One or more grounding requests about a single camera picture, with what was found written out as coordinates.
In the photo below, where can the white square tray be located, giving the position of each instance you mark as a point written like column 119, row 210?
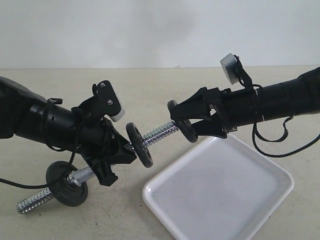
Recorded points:
column 222, row 189

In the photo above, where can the chrome threaded dumbbell bar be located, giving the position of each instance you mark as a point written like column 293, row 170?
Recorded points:
column 82, row 175

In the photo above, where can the black weight plate end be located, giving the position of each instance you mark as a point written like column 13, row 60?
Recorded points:
column 137, row 143
column 69, row 194

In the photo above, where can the black weight plate right end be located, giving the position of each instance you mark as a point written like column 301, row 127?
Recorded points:
column 137, row 143

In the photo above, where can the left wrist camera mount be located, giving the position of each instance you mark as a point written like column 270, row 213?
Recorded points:
column 106, row 101

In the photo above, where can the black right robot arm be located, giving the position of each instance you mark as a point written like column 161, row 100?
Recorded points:
column 290, row 98

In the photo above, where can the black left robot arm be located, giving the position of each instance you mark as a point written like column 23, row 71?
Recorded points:
column 29, row 115

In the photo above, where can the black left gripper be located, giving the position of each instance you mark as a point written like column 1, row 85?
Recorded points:
column 100, row 143

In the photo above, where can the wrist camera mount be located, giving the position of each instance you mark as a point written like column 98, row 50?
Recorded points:
column 235, row 72
column 106, row 101

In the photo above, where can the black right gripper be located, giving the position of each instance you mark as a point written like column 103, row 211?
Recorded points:
column 199, row 106

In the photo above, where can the black weight plate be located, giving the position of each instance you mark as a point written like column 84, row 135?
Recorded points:
column 184, row 125

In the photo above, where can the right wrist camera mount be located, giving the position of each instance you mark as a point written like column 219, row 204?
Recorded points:
column 235, row 72

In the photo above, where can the black weight plate left end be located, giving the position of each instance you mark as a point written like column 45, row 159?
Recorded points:
column 69, row 194

